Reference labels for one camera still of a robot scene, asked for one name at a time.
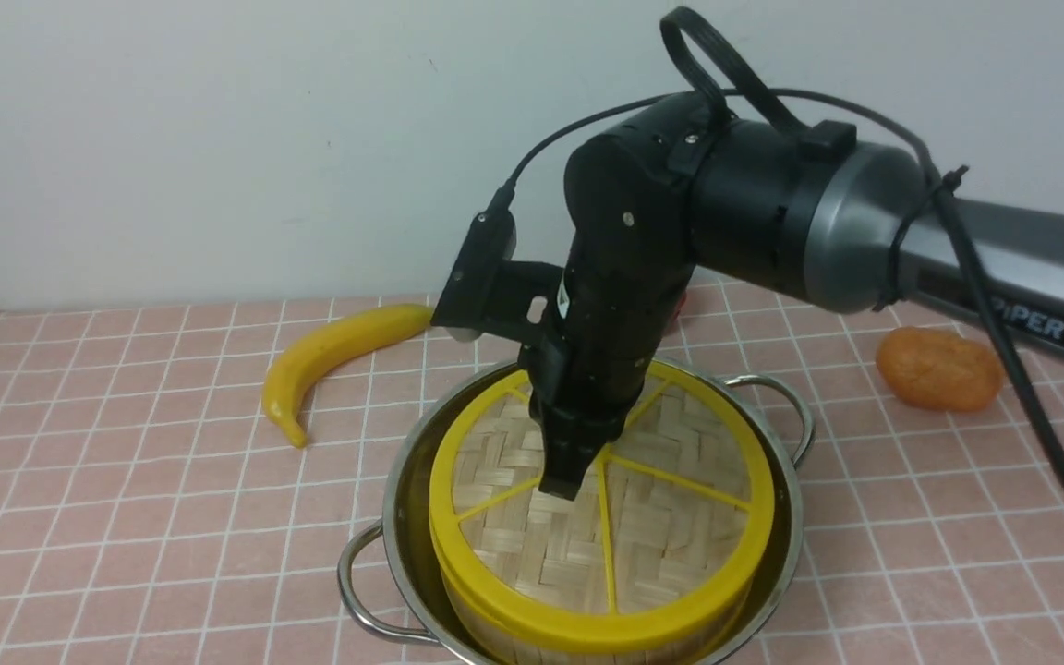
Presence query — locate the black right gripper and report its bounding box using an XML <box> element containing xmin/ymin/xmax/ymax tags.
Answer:
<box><xmin>518</xmin><ymin>231</ymin><xmax>695</xmax><ymax>501</ymax></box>

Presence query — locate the yellow rimmed woven steamer lid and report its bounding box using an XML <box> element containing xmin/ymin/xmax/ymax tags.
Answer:
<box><xmin>428</xmin><ymin>360</ymin><xmax>776</xmax><ymax>655</ymax></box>

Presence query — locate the yellow rimmed bamboo steamer basket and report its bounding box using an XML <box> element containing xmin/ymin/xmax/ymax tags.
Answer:
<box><xmin>435</xmin><ymin>542</ymin><xmax>755</xmax><ymax>664</ymax></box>

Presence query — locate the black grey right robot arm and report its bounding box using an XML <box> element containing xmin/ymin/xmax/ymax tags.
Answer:
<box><xmin>436</xmin><ymin>93</ymin><xmax>1064</xmax><ymax>500</ymax></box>

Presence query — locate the red plastic bell pepper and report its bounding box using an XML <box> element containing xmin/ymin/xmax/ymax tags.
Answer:
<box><xmin>664</xmin><ymin>289</ymin><xmax>689</xmax><ymax>335</ymax></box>

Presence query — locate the yellow plastic banana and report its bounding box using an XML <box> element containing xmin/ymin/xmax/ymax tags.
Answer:
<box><xmin>260</xmin><ymin>303</ymin><xmax>432</xmax><ymax>449</ymax></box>

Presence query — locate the orange brown plastic potato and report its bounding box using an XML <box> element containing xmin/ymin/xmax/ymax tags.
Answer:
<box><xmin>876</xmin><ymin>327</ymin><xmax>1005</xmax><ymax>413</ymax></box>

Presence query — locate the pink checkered tablecloth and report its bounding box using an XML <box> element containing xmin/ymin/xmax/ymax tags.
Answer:
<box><xmin>0</xmin><ymin>276</ymin><xmax>1064</xmax><ymax>664</ymax></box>

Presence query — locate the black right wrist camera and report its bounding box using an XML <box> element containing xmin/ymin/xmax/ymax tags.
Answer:
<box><xmin>431</xmin><ymin>207</ymin><xmax>562</xmax><ymax>346</ymax></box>

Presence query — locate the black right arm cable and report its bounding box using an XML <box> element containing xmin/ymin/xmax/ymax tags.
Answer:
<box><xmin>495</xmin><ymin>6</ymin><xmax>1064</xmax><ymax>585</ymax></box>

